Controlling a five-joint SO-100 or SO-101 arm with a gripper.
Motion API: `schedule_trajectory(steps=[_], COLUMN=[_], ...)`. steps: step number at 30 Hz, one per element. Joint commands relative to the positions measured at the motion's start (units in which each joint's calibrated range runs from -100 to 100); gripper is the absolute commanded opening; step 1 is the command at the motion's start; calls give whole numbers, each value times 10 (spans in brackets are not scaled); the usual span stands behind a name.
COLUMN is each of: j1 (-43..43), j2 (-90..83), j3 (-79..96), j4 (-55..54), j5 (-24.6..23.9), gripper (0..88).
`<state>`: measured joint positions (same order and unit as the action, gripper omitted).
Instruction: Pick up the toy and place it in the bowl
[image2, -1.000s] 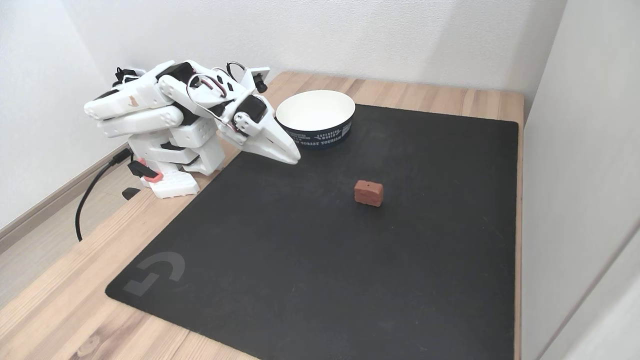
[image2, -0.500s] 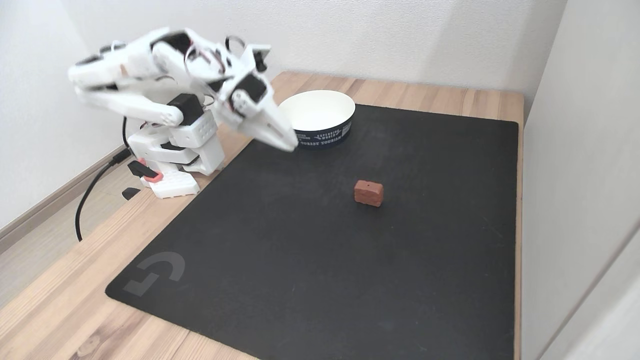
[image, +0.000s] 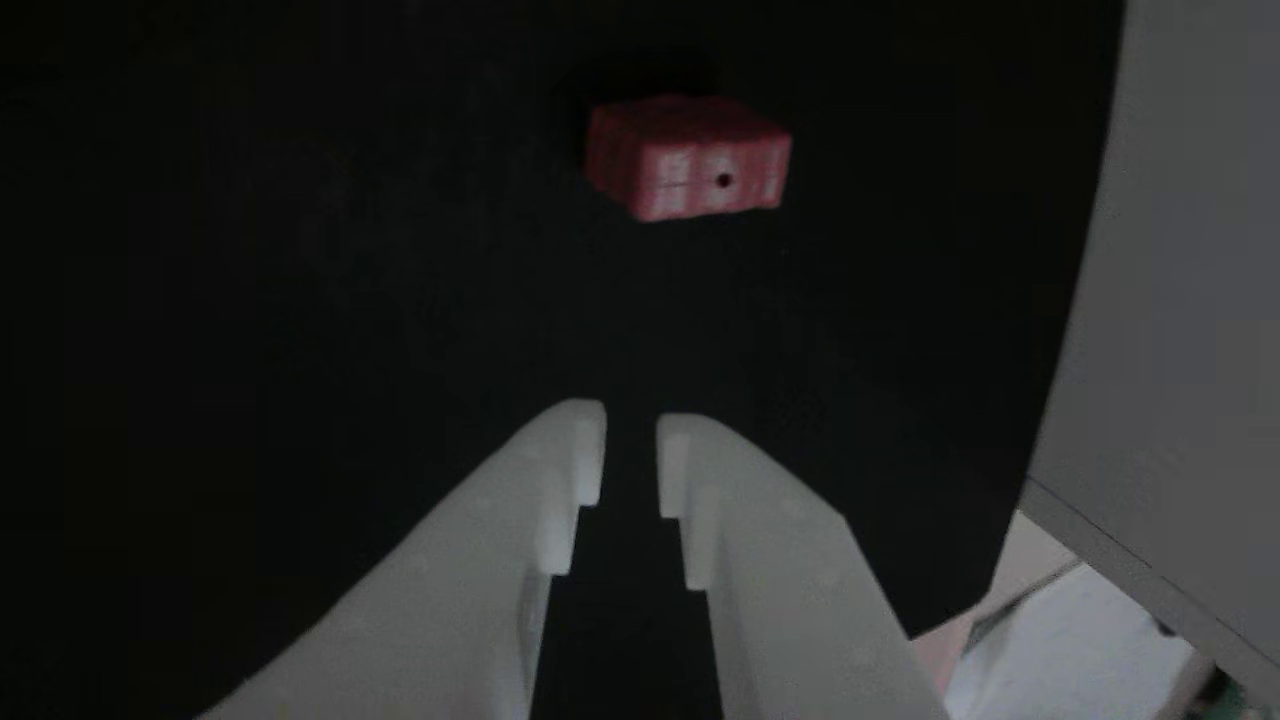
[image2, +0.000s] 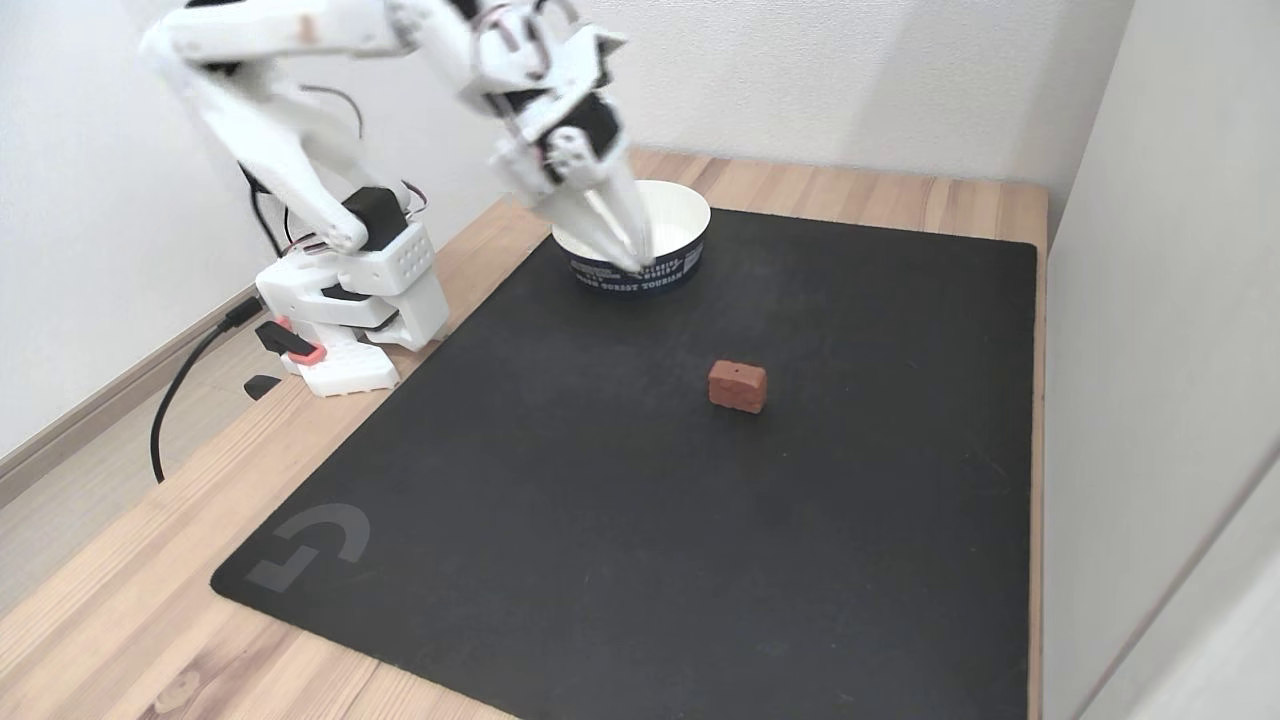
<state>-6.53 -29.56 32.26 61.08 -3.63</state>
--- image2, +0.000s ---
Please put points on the red brick toy block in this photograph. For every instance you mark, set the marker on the red brick toy block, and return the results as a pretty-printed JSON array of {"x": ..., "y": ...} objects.
[{"x": 738, "y": 386}]

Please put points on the white bowl with navy band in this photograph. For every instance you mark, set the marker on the white bowl with navy band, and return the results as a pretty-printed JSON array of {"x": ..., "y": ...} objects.
[{"x": 675, "y": 225}]

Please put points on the black desk mat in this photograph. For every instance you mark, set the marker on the black desk mat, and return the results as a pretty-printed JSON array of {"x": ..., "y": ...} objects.
[{"x": 650, "y": 520}]

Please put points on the black and orange table clamp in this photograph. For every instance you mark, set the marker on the black and orange table clamp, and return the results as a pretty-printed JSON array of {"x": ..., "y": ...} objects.
[{"x": 292, "y": 342}]

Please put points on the small black clamp pad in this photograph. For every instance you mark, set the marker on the small black clamp pad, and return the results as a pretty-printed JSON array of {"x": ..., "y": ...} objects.
[{"x": 262, "y": 386}]

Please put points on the white side panel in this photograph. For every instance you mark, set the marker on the white side panel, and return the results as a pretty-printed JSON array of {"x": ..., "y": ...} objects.
[{"x": 1150, "y": 350}]

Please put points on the camera board on white mount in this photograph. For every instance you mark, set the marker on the camera board on white mount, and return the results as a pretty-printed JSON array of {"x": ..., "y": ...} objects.
[{"x": 595, "y": 55}]

